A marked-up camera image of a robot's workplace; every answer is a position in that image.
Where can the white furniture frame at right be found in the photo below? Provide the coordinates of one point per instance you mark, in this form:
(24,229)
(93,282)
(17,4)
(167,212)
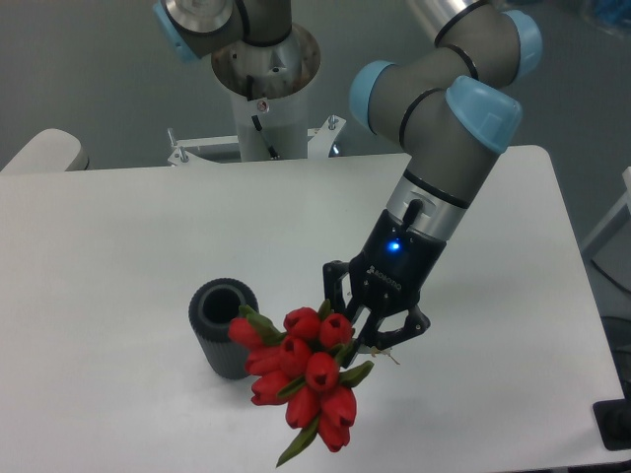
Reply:
(611,223)

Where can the black box at table edge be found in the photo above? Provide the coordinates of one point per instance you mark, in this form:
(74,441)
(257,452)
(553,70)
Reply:
(613,422)

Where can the white chair backrest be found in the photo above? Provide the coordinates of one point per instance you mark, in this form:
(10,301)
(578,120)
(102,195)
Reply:
(51,150)

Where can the white metal base bracket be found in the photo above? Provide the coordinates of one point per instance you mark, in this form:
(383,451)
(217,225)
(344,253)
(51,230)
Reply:
(321,143)

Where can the blue object in clear container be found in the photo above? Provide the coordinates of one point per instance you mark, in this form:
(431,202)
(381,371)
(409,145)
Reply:
(610,16)

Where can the red tulip bouquet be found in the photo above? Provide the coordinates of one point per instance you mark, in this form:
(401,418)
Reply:
(300,367)

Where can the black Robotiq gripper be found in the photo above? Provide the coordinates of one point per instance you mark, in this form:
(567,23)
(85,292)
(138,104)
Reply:
(386,278)

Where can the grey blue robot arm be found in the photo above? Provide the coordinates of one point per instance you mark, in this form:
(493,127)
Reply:
(446,111)

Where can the dark grey ribbed vase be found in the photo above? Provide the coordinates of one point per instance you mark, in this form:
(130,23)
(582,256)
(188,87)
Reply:
(211,310)

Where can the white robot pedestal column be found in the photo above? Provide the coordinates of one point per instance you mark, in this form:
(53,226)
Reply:
(268,86)

